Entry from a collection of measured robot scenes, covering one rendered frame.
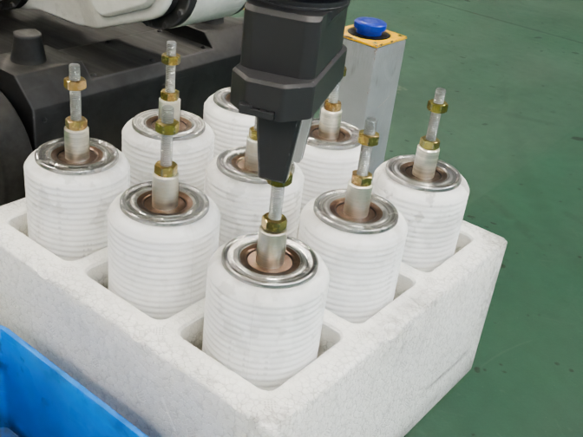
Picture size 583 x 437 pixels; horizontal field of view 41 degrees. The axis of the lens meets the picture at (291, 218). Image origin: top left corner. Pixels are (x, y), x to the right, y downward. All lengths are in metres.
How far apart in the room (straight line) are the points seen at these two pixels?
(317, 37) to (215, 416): 0.29
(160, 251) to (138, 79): 0.55
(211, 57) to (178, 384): 0.73
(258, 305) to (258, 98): 0.16
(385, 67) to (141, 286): 0.46
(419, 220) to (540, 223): 0.58
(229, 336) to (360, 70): 0.46
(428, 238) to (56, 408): 0.38
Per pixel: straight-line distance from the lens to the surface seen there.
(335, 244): 0.65
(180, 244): 0.64
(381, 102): 1.00
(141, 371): 0.65
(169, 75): 0.80
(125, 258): 0.66
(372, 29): 0.97
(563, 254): 1.24
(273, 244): 0.58
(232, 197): 0.72
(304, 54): 0.49
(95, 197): 0.72
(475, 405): 0.91
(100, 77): 1.12
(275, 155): 0.54
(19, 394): 0.78
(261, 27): 0.49
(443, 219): 0.76
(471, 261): 0.80
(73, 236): 0.74
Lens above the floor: 0.58
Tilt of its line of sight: 29 degrees down
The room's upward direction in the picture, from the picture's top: 7 degrees clockwise
